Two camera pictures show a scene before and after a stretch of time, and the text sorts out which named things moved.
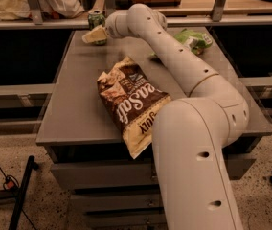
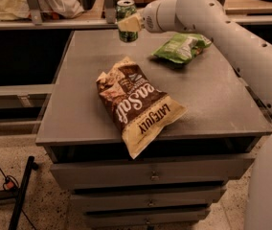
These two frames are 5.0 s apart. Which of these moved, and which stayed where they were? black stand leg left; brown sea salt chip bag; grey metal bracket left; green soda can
Moved: green soda can
Stayed: black stand leg left; grey metal bracket left; brown sea salt chip bag
